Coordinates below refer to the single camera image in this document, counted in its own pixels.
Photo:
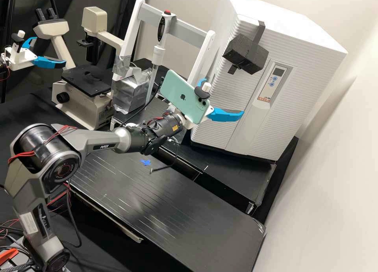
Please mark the white pipette stand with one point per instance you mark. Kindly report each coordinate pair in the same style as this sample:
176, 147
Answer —
189, 28

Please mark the incubator door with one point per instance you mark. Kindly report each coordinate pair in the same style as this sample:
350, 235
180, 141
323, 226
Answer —
251, 130

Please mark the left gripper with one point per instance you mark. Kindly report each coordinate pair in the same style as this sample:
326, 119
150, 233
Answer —
19, 59

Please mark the black platform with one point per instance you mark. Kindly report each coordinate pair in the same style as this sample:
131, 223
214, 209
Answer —
165, 207
141, 115
236, 177

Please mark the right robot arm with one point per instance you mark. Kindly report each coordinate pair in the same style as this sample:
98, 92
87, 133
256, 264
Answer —
88, 139

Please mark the right wrist camera phone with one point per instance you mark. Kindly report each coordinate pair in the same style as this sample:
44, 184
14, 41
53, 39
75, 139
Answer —
180, 90

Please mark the left phone holder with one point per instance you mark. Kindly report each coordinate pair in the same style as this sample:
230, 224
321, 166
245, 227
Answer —
21, 33

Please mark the cream microscope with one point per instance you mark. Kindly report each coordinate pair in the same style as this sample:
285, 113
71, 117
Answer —
85, 103

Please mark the white incubator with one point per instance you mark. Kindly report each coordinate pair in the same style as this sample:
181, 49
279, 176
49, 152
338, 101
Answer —
280, 9

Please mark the pipette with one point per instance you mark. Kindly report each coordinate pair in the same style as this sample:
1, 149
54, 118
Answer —
161, 27

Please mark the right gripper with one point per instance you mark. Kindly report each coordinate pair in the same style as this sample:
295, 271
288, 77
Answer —
189, 122

